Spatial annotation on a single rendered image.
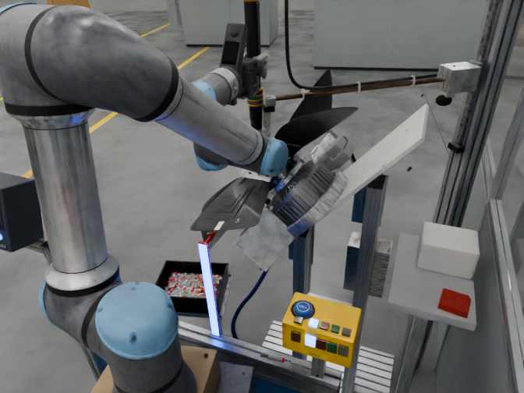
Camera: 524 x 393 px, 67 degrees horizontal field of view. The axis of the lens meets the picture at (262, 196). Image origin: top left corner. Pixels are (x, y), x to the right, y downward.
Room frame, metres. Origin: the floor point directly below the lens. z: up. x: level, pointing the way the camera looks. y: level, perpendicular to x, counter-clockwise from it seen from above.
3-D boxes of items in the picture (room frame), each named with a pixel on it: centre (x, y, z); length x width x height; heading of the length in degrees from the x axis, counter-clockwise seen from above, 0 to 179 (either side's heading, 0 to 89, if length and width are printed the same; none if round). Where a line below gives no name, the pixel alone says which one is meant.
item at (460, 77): (1.18, -0.61, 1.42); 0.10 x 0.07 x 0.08; 102
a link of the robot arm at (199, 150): (0.79, 0.09, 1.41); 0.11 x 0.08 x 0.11; 55
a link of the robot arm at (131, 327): (0.43, 0.21, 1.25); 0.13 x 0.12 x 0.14; 55
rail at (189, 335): (0.76, 0.24, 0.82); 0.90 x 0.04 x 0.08; 67
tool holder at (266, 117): (1.05, 0.00, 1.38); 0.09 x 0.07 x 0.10; 102
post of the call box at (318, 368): (0.61, -0.12, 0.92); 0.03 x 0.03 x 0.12; 67
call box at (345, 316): (0.60, -0.12, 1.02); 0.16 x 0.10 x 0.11; 67
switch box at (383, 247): (1.13, -0.39, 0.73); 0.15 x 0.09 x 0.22; 67
